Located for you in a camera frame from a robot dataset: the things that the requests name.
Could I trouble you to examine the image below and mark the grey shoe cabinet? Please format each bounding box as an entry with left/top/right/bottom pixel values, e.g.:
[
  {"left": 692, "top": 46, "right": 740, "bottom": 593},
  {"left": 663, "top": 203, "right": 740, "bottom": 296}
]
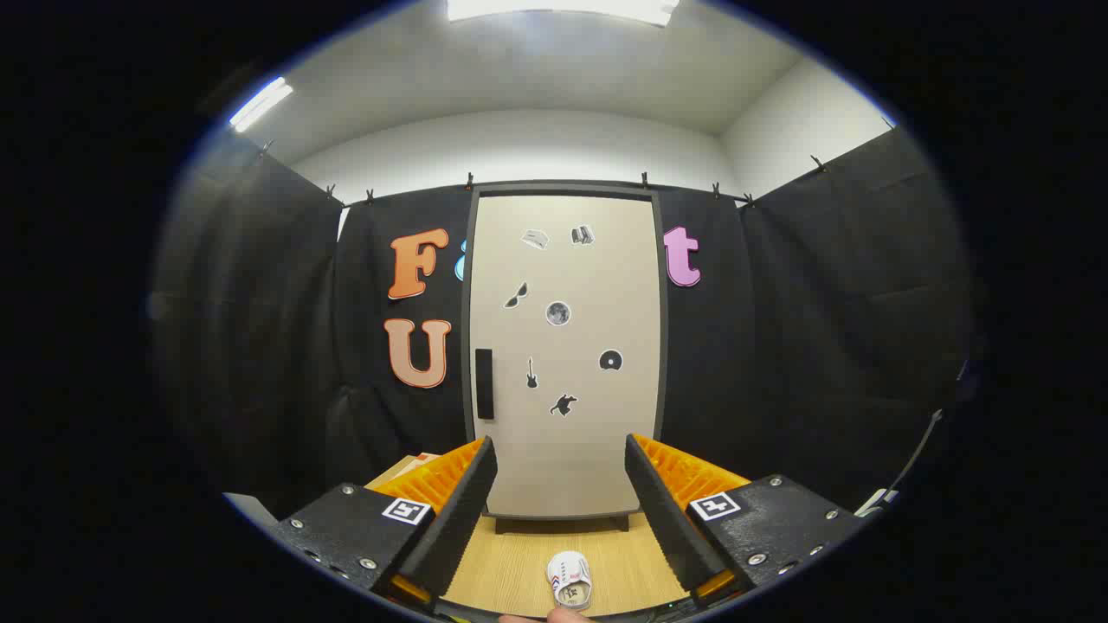
[{"left": 461, "top": 180, "right": 669, "bottom": 533}]

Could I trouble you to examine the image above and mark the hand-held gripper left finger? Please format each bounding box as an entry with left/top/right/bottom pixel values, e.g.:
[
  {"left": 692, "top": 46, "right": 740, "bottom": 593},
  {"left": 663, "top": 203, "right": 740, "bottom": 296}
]
[{"left": 275, "top": 435, "right": 499, "bottom": 607}]

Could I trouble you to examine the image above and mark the white canvas shoe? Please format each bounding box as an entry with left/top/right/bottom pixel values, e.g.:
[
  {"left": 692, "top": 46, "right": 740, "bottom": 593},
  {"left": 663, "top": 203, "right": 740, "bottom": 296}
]
[{"left": 545, "top": 551, "right": 594, "bottom": 611}]

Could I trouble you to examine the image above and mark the black backdrop cloth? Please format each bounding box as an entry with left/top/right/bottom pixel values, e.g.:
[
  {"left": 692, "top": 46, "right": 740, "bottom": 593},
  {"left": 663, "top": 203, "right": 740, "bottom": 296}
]
[{"left": 151, "top": 125, "right": 983, "bottom": 520}]

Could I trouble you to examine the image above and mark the white and grey cable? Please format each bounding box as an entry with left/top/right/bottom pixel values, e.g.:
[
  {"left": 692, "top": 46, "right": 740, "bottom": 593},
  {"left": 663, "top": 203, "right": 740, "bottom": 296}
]
[{"left": 853, "top": 407, "right": 946, "bottom": 518}]

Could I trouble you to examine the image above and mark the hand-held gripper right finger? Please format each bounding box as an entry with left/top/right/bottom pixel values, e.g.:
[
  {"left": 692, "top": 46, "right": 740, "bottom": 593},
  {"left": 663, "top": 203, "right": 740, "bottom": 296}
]
[{"left": 625, "top": 433, "right": 866, "bottom": 607}]

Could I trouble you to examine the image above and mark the ceiling light panel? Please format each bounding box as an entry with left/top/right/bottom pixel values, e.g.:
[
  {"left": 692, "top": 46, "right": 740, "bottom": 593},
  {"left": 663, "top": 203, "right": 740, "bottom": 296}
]
[
  {"left": 229, "top": 76, "right": 295, "bottom": 132},
  {"left": 446, "top": 0, "right": 680, "bottom": 27}
]

